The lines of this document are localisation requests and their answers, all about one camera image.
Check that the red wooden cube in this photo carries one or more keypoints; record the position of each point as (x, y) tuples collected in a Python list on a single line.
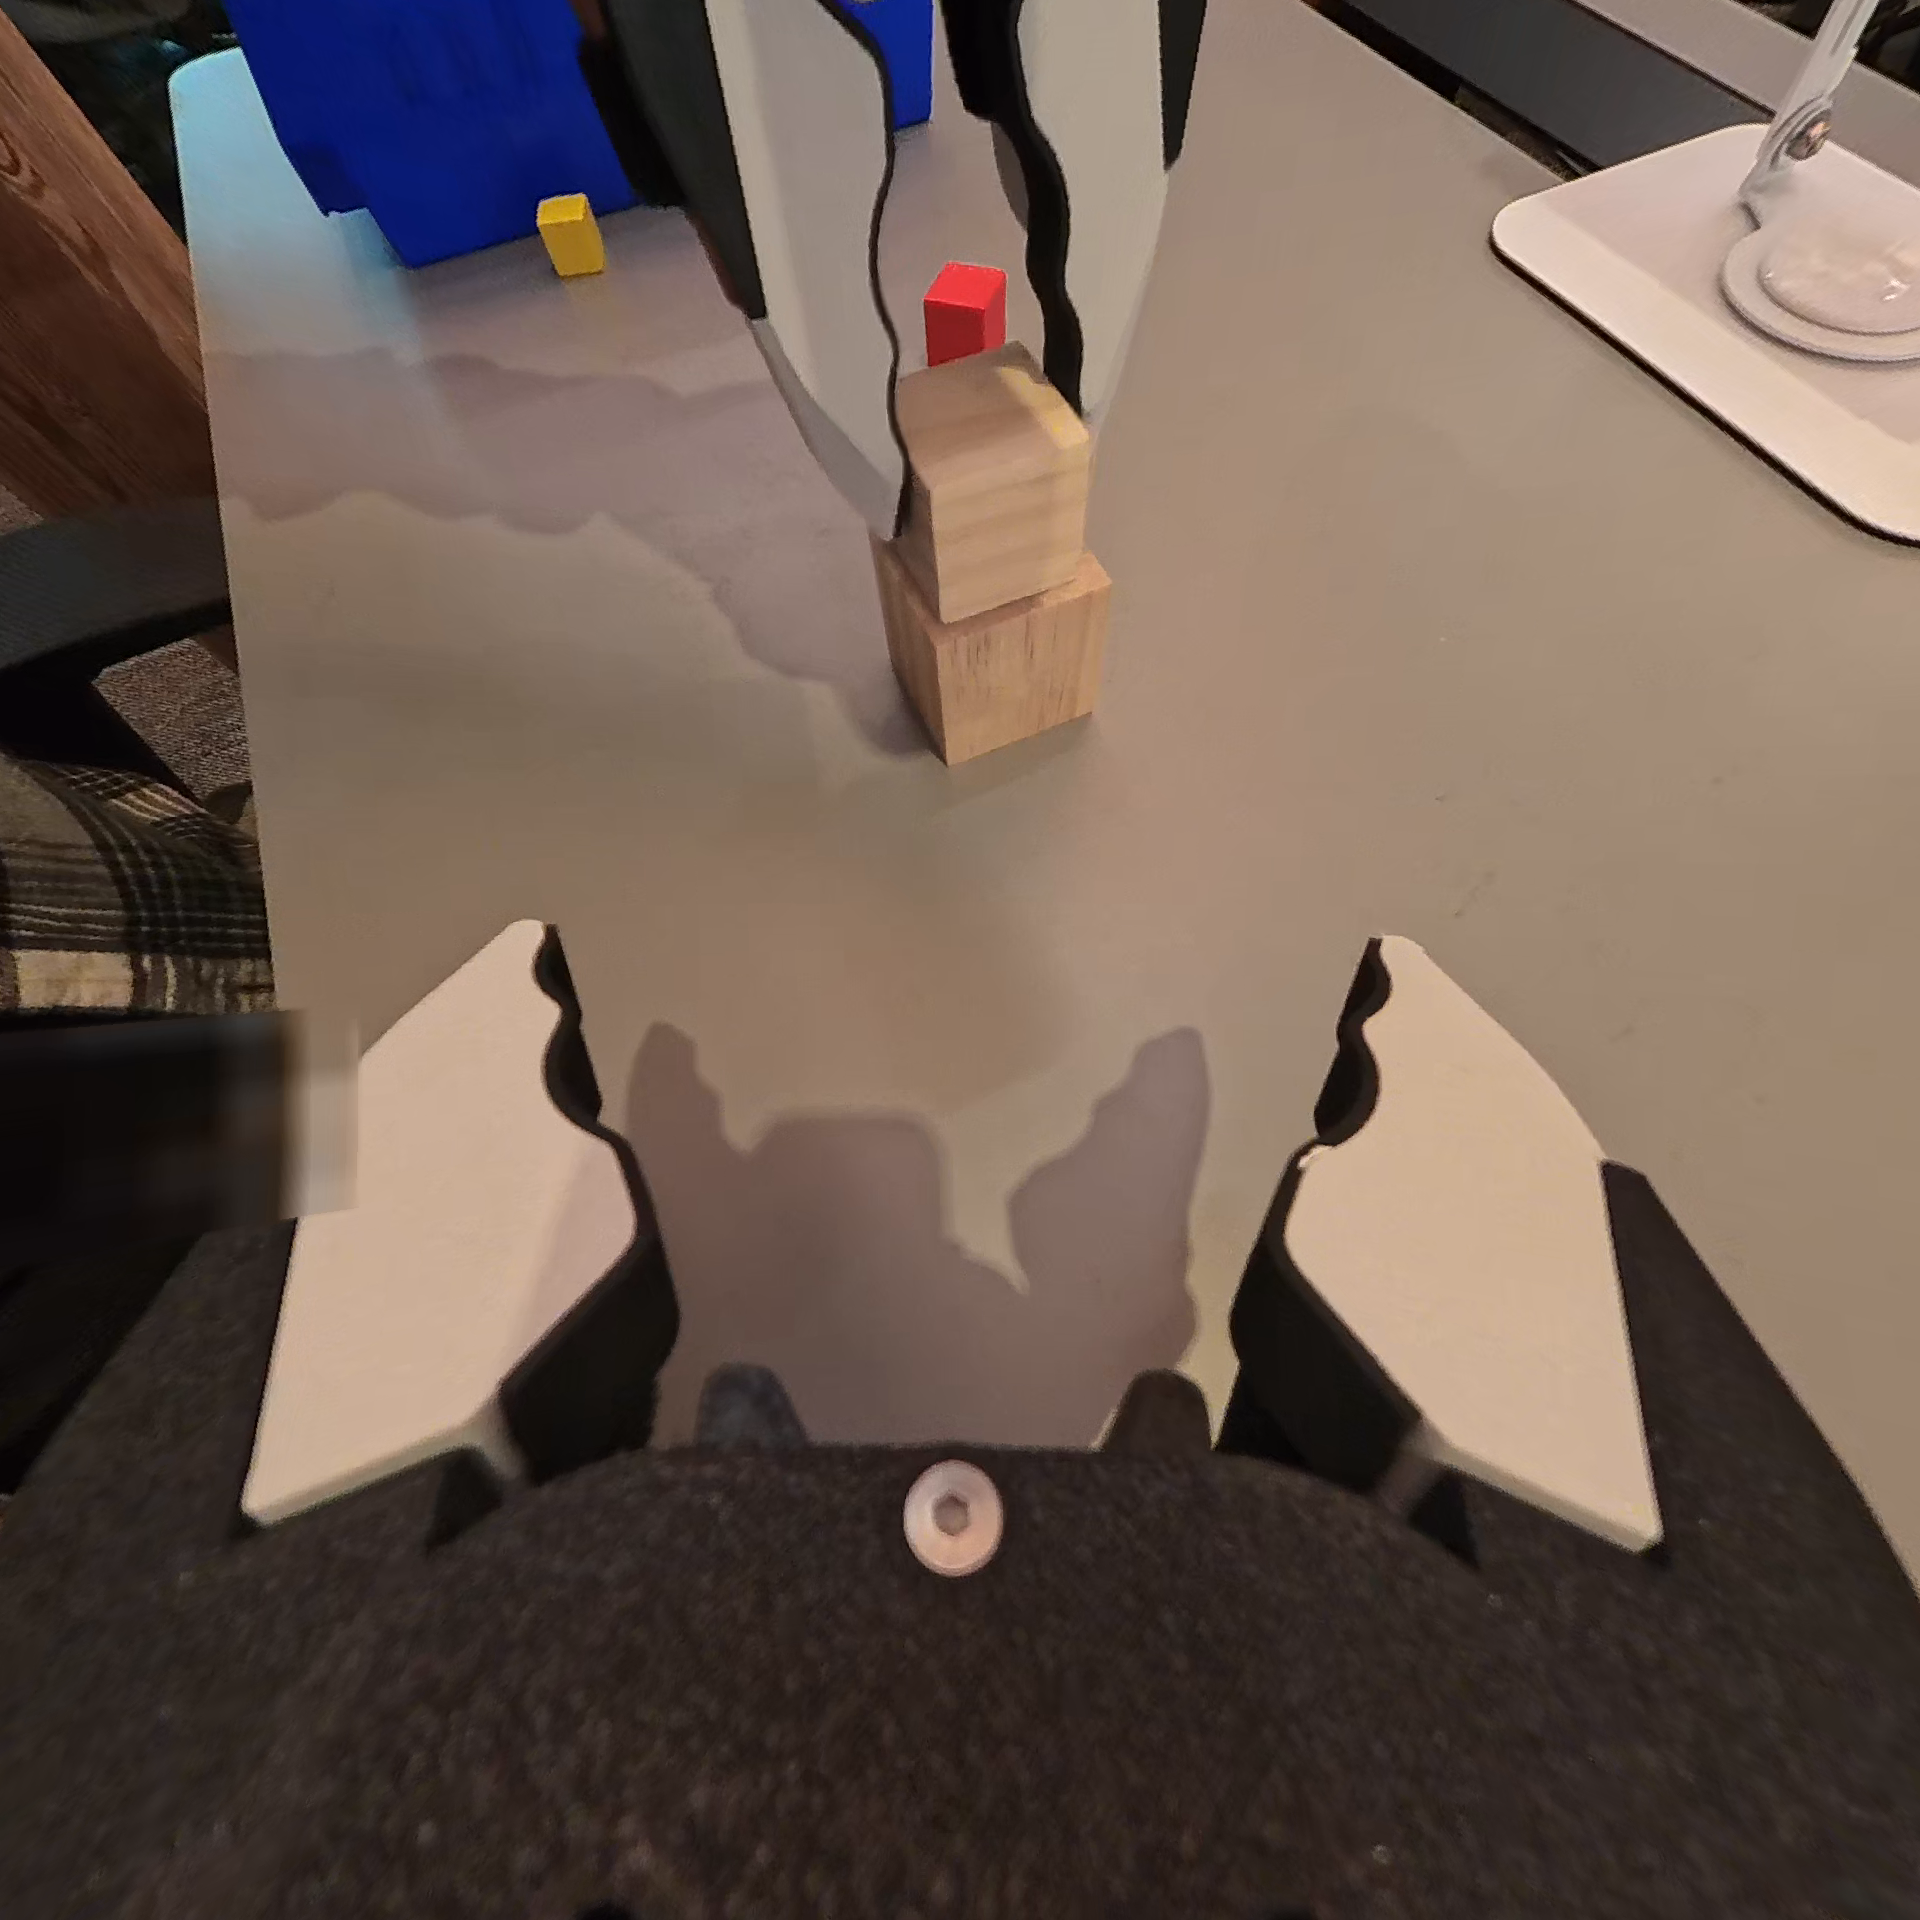
[(960, 313)]

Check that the black chair armrest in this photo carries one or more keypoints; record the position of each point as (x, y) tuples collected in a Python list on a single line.
[(105, 599)]

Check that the brown wooden panel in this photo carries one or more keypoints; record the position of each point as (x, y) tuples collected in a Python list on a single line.
[(82, 300)]

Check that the blue plastic bin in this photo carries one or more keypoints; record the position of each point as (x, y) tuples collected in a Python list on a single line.
[(437, 119)]

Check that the white document stand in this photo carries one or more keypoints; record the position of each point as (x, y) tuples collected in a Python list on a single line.
[(1651, 284)]

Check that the large plain wooden cube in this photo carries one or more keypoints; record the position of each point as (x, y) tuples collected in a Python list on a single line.
[(1004, 673)]

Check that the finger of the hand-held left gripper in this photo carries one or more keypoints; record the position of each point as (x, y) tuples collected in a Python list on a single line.
[(1101, 151), (804, 225)]

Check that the yellow wooden cube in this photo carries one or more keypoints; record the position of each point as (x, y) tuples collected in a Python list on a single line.
[(569, 237)]

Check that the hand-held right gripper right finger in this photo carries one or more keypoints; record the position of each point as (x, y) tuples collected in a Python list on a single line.
[(1454, 1290)]

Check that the person's plaid shirt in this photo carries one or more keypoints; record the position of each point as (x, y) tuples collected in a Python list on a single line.
[(135, 887)]

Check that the medium plain wooden cube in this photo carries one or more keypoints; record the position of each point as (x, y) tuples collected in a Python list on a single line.
[(997, 510)]

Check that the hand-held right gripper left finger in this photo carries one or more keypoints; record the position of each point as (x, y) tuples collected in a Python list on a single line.
[(453, 1274)]

